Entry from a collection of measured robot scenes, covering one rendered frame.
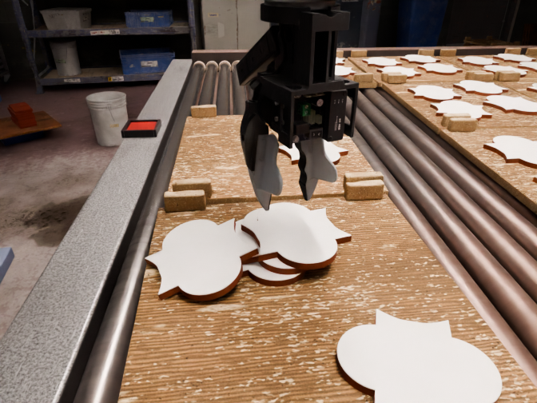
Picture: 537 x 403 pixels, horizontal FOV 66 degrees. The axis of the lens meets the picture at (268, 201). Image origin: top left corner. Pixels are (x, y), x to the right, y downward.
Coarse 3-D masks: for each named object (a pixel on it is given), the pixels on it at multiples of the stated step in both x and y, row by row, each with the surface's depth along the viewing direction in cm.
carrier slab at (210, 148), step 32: (192, 128) 91; (224, 128) 91; (192, 160) 76; (224, 160) 76; (288, 160) 76; (352, 160) 76; (224, 192) 66; (288, 192) 66; (320, 192) 66; (384, 192) 66
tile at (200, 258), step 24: (168, 240) 51; (192, 240) 50; (216, 240) 49; (240, 240) 49; (168, 264) 47; (192, 264) 47; (216, 264) 46; (240, 264) 45; (168, 288) 44; (192, 288) 44; (216, 288) 43
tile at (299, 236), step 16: (272, 208) 55; (288, 208) 55; (304, 208) 55; (256, 224) 52; (272, 224) 52; (288, 224) 52; (304, 224) 52; (320, 224) 52; (256, 240) 50; (272, 240) 49; (288, 240) 49; (304, 240) 49; (320, 240) 49; (336, 240) 49; (272, 256) 47; (288, 256) 46; (304, 256) 46; (320, 256) 46
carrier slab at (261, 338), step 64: (384, 256) 51; (192, 320) 42; (256, 320) 42; (320, 320) 42; (448, 320) 42; (128, 384) 35; (192, 384) 35; (256, 384) 35; (320, 384) 35; (512, 384) 35
